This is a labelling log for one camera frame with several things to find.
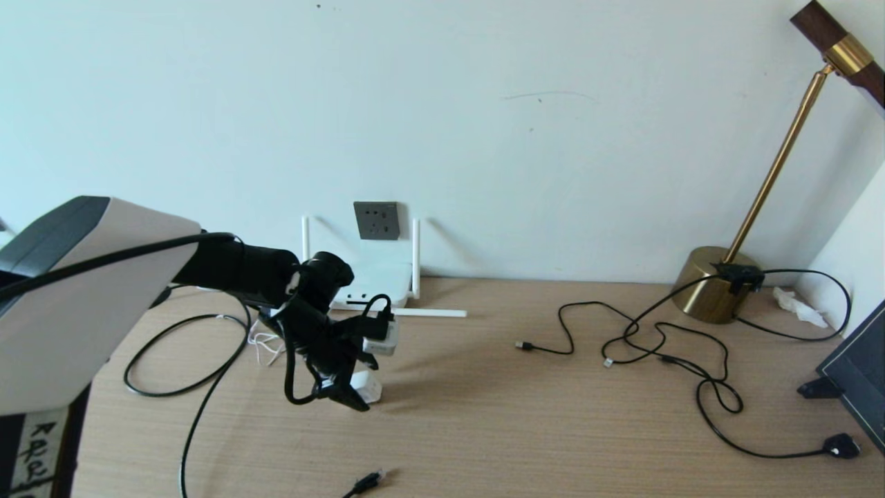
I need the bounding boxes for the white power adapter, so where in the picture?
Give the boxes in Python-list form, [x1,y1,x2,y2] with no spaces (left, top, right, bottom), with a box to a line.
[349,371,383,405]

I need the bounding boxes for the black ethernet cable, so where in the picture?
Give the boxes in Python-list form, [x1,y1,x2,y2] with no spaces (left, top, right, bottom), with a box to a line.
[124,304,386,498]

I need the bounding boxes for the white wifi router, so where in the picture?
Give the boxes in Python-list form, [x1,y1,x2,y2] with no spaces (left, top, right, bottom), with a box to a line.
[301,216,468,319]

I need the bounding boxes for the brass desk lamp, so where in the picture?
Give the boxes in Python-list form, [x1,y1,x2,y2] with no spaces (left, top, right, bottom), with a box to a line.
[672,0,885,324]

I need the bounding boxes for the black clip connector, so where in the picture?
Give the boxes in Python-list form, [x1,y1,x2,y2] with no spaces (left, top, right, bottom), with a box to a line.
[712,263,766,295]

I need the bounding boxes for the crumpled white tissue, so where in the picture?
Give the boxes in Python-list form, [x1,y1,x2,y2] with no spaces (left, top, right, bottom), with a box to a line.
[772,287,828,329]

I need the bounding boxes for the dark framed display panel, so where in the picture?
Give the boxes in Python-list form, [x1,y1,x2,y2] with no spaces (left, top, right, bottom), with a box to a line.
[796,297,885,457]

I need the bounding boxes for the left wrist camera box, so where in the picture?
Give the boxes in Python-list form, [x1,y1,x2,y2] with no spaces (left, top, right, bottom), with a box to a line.
[363,315,400,357]

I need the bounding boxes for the grey wall socket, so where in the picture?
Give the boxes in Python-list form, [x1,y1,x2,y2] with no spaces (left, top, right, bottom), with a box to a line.
[353,201,400,241]

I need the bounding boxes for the black usb cable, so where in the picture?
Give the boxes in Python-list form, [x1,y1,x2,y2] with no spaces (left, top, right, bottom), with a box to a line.
[515,302,640,357]

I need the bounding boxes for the black cable with clear tip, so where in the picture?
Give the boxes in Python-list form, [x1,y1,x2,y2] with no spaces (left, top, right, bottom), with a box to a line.
[602,273,745,414]

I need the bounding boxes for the black lamp cables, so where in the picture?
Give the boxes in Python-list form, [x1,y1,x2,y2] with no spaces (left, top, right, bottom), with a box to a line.
[696,325,862,460]

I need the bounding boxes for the black lamp power cord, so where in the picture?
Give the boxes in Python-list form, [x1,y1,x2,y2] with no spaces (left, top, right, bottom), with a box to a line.
[734,269,853,342]

